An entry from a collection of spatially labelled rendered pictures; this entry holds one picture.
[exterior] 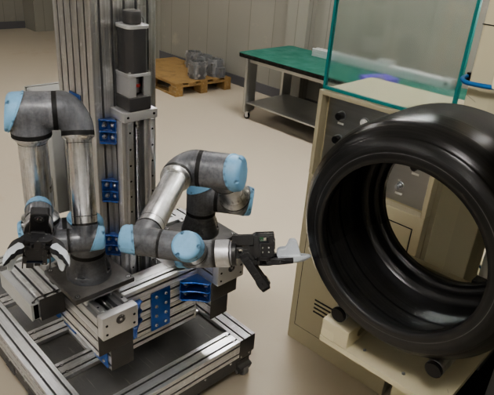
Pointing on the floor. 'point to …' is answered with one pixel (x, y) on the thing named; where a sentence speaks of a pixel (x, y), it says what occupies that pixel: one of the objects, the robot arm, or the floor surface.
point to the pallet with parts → (190, 73)
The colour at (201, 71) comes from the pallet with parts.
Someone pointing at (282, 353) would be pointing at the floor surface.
